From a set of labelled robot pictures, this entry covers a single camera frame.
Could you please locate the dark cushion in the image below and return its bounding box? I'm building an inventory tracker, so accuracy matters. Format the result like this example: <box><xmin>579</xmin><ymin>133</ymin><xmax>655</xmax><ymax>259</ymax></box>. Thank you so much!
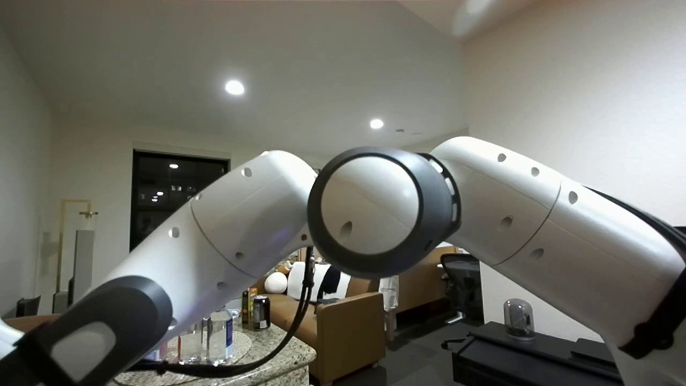
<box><xmin>316</xmin><ymin>264</ymin><xmax>345</xmax><ymax>301</ymax></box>

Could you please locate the white pillow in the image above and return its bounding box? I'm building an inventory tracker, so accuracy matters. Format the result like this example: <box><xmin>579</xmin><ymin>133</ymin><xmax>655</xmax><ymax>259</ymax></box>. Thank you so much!
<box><xmin>286</xmin><ymin>259</ymin><xmax>338</xmax><ymax>302</ymax></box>

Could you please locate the white bag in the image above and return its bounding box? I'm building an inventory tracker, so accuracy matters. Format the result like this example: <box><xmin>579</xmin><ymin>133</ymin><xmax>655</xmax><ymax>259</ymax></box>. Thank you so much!
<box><xmin>380</xmin><ymin>273</ymin><xmax>400</xmax><ymax>314</ymax></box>

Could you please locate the white round lamp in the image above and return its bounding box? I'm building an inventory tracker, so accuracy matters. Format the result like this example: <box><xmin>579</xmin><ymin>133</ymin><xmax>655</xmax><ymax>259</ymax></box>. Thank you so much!
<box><xmin>262</xmin><ymin>271</ymin><xmax>289</xmax><ymax>297</ymax></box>

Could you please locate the wooden desk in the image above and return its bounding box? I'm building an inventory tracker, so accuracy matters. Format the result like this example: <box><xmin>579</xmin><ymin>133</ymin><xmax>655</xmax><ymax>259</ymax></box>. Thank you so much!
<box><xmin>394</xmin><ymin>245</ymin><xmax>460</xmax><ymax>314</ymax></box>

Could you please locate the brown sofa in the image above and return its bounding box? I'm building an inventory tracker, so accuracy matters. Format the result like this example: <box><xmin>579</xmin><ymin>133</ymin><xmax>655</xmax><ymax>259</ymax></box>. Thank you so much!
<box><xmin>265</xmin><ymin>273</ymin><xmax>388</xmax><ymax>386</ymax></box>

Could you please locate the dark drink can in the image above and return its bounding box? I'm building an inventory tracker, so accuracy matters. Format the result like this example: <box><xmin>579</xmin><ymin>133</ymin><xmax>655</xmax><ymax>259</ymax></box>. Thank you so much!
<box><xmin>252</xmin><ymin>294</ymin><xmax>272</xmax><ymax>332</ymax></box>

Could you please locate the black office chair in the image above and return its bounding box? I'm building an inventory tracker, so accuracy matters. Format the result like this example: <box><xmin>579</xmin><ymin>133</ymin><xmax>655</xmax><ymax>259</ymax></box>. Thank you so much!
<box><xmin>437</xmin><ymin>252</ymin><xmax>484</xmax><ymax>325</ymax></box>

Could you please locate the yellow box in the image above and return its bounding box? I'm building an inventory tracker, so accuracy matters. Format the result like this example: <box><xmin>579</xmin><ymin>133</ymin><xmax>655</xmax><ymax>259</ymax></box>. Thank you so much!
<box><xmin>241</xmin><ymin>287</ymin><xmax>258</xmax><ymax>332</ymax></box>

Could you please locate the dark window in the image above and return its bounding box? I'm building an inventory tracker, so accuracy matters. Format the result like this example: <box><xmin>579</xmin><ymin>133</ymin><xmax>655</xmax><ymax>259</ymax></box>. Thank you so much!
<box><xmin>128</xmin><ymin>148</ymin><xmax>234</xmax><ymax>254</ymax></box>

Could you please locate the clear water bottle blue label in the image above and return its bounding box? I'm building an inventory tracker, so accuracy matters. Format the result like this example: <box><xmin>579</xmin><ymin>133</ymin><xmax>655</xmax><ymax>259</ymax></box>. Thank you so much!
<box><xmin>191</xmin><ymin>314</ymin><xmax>216</xmax><ymax>366</ymax></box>
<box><xmin>219</xmin><ymin>302</ymin><xmax>241</xmax><ymax>363</ymax></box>

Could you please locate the round beige placemat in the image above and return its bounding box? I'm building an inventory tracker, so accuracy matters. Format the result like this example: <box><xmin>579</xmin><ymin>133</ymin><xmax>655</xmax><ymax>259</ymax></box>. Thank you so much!
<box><xmin>113</xmin><ymin>328</ymin><xmax>255</xmax><ymax>386</ymax></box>

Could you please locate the grey cylinder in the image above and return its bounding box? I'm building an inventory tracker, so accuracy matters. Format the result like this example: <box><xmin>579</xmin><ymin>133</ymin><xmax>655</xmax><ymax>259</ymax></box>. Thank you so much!
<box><xmin>501</xmin><ymin>297</ymin><xmax>538</xmax><ymax>339</ymax></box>

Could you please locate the black equipment case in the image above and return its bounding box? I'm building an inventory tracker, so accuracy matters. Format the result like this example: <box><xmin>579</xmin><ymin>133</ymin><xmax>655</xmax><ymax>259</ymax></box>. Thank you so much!
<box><xmin>450</xmin><ymin>319</ymin><xmax>627</xmax><ymax>386</ymax></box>

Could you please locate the small black box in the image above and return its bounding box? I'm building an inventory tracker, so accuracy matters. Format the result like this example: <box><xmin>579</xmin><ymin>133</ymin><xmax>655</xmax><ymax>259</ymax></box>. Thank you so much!
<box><xmin>12</xmin><ymin>294</ymin><xmax>43</xmax><ymax>319</ymax></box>

